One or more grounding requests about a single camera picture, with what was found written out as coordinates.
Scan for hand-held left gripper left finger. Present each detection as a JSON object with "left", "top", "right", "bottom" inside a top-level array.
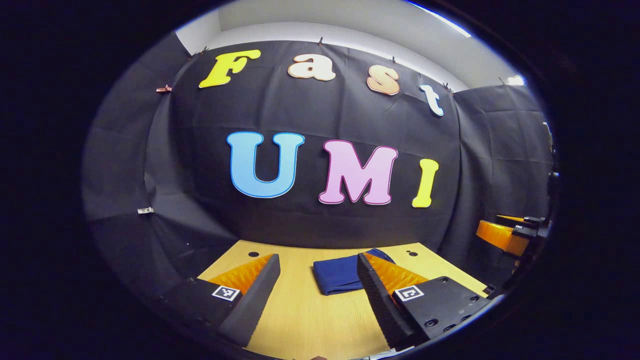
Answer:
[{"left": 161, "top": 252, "right": 282, "bottom": 348}]

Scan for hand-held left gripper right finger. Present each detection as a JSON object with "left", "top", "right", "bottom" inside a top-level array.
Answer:
[{"left": 356, "top": 252, "right": 492, "bottom": 351}]

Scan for black backdrop cloth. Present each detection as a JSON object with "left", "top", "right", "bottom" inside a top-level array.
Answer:
[{"left": 82, "top": 32, "right": 556, "bottom": 301}]

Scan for blue denim jeans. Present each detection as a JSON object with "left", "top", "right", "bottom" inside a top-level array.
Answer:
[{"left": 312, "top": 247, "right": 396, "bottom": 297}]

